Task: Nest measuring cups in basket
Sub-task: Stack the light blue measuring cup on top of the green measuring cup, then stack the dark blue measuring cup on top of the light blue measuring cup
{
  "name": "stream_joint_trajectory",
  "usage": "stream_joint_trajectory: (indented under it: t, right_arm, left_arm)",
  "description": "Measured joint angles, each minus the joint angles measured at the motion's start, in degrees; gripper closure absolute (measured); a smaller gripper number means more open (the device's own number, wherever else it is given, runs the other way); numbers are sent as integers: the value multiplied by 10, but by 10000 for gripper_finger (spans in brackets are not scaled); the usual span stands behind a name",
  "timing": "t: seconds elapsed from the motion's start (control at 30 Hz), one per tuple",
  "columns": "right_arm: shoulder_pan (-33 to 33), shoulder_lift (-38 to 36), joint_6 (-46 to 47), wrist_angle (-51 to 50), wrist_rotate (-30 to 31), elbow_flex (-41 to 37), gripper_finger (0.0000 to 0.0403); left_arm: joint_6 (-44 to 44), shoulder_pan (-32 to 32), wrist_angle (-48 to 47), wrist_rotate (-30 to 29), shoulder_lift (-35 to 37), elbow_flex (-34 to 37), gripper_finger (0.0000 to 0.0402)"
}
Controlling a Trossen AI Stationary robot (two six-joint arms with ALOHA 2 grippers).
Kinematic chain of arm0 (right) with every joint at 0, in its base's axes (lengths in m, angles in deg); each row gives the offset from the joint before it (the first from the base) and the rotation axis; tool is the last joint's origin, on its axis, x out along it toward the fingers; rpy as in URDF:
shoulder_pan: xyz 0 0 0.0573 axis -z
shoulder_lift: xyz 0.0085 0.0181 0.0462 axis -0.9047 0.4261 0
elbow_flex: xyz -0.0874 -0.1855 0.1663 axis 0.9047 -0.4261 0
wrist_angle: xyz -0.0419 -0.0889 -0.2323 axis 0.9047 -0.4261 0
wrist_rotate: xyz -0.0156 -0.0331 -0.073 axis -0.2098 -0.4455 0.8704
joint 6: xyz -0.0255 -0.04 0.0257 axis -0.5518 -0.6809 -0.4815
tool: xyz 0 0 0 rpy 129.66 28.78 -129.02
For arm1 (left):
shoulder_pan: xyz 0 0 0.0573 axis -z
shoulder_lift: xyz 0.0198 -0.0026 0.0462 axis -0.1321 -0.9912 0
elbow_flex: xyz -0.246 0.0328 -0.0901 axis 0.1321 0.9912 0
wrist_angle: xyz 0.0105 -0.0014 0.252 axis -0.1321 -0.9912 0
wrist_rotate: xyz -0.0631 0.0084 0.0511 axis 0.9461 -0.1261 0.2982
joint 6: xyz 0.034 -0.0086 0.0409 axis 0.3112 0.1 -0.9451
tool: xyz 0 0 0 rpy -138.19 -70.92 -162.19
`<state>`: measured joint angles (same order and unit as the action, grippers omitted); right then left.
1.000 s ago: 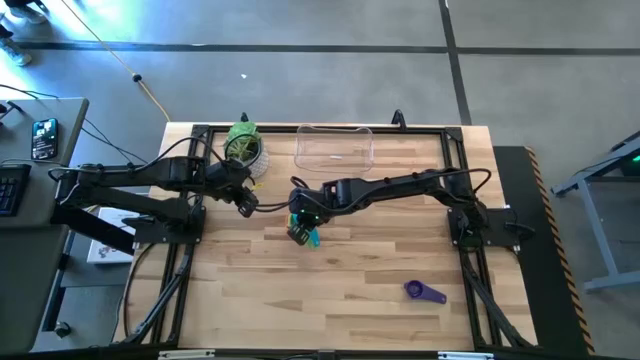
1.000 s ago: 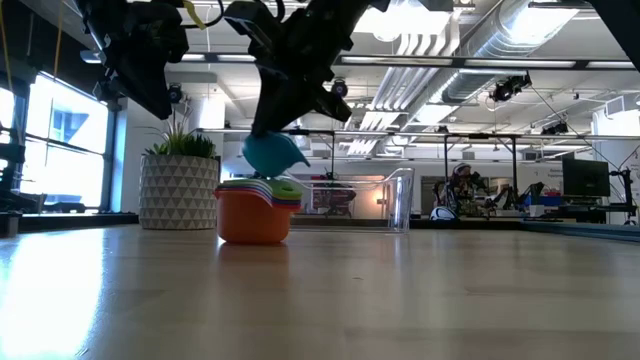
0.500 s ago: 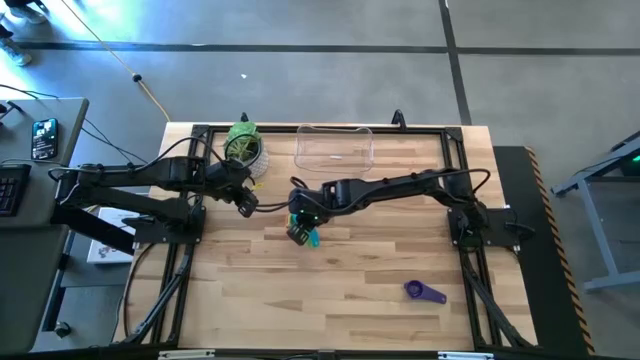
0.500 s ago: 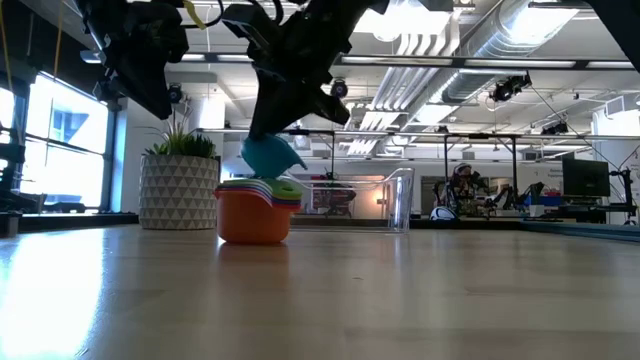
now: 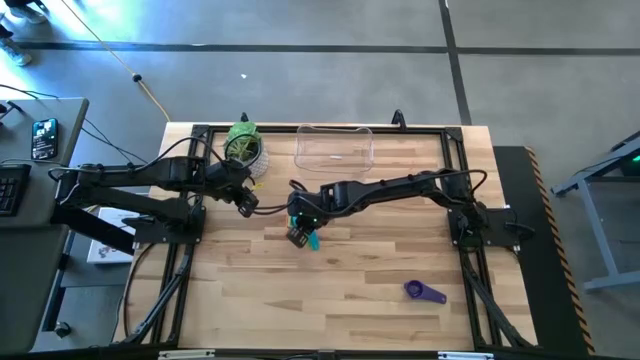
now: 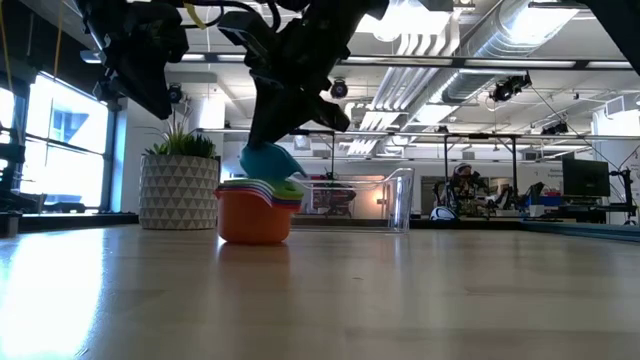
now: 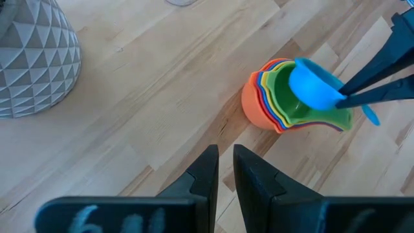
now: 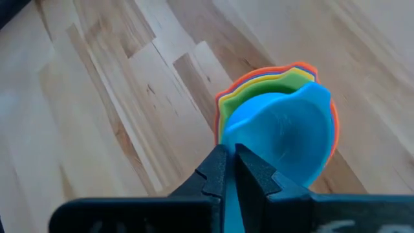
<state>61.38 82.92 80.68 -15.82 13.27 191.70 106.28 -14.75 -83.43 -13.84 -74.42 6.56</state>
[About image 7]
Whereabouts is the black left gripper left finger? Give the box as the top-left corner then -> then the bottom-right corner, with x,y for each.
157,144 -> 219,233

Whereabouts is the white triangle-patterned planter pot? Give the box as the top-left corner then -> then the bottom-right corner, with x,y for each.
0,0 -> 82,119

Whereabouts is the small light blue measuring cup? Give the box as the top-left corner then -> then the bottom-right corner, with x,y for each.
288,57 -> 381,127

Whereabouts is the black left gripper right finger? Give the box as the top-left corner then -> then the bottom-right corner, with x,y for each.
232,144 -> 324,233

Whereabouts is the yellow measuring cup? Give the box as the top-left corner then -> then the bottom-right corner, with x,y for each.
260,60 -> 347,129

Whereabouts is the red measuring cup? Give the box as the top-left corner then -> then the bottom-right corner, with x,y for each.
249,60 -> 343,134

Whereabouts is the clear plastic basket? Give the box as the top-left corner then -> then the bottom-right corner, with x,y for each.
165,0 -> 199,7

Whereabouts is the orange measuring cup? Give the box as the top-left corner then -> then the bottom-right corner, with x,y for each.
241,58 -> 294,134

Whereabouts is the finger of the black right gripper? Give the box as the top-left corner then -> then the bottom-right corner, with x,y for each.
339,8 -> 414,96
334,74 -> 414,110

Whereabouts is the green measuring cup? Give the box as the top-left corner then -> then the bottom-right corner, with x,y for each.
265,61 -> 354,132

